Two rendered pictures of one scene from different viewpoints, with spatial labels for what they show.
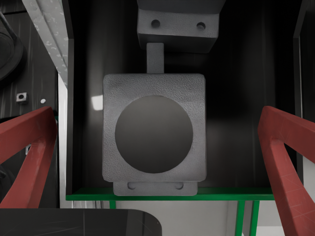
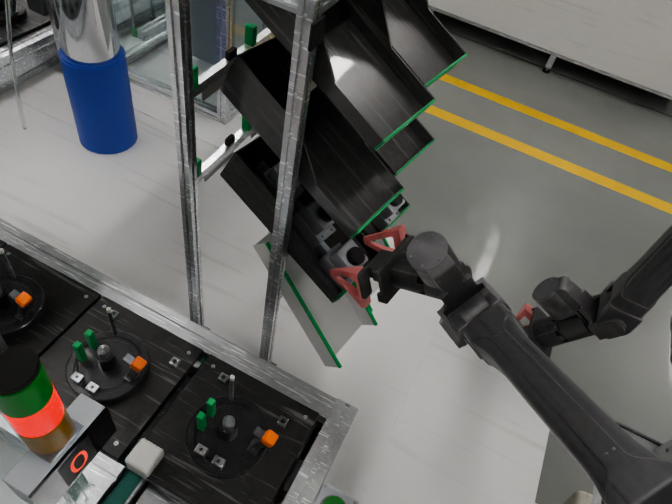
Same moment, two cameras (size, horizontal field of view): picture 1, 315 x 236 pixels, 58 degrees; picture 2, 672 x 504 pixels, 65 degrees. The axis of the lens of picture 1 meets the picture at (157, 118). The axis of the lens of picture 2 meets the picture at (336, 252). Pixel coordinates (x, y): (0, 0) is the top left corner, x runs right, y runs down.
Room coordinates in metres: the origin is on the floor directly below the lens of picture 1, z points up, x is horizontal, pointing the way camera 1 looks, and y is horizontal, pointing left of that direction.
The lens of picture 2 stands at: (-0.16, 0.53, 1.90)
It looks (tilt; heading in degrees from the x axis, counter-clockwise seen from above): 49 degrees down; 295
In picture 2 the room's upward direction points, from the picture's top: 14 degrees clockwise
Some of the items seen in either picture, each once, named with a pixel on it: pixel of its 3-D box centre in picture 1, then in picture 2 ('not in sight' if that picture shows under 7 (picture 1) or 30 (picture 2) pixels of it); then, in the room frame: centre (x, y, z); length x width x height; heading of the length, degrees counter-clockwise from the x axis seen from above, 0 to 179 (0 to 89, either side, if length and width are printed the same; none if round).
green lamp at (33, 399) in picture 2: not in sight; (18, 383); (0.16, 0.47, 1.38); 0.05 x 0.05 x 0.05
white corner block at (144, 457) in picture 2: not in sight; (145, 458); (0.16, 0.37, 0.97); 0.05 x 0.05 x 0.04; 9
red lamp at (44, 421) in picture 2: not in sight; (32, 405); (0.16, 0.47, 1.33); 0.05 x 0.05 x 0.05
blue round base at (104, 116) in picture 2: not in sight; (101, 97); (0.97, -0.20, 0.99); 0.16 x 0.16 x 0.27
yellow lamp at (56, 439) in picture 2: not in sight; (44, 424); (0.16, 0.47, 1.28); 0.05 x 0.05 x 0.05
